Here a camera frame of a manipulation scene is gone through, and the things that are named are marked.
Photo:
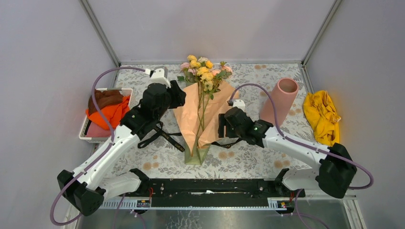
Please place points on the white plastic basket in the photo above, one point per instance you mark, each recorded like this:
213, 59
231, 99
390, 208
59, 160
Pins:
125, 92

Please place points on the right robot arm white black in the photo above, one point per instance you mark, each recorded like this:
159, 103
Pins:
331, 170

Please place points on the yellow cloth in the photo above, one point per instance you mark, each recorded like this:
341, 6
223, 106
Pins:
323, 117

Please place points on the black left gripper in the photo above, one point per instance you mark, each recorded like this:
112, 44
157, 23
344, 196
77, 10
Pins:
178, 95

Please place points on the black ribbon gold lettering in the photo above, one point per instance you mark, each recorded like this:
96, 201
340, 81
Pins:
168, 137

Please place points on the floral patterned table mat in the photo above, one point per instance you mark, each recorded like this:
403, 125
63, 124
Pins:
160, 159

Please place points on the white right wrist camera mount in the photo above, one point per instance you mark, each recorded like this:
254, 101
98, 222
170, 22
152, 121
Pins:
238, 103

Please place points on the yellow pink flower bunch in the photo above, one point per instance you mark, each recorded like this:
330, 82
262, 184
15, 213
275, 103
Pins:
205, 73

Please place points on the pink cloth in basket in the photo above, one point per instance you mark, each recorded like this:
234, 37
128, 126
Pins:
93, 130

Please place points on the green peach wrapping paper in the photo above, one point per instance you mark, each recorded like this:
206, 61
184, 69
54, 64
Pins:
199, 121

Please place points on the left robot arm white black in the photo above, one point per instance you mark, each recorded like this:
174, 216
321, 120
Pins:
86, 186

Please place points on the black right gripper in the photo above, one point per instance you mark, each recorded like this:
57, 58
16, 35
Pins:
223, 121

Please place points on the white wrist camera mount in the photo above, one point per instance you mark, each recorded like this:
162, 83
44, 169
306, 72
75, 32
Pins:
159, 75
238, 103

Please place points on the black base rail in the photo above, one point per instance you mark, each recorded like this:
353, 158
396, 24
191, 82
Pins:
182, 193

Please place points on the pink cylindrical vase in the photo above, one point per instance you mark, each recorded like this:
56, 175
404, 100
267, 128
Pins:
283, 95

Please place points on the brown cloth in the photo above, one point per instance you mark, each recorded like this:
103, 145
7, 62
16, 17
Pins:
103, 99

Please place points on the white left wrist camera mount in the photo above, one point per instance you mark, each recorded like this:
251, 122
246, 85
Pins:
159, 75

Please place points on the orange cloth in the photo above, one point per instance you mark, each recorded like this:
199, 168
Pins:
113, 113

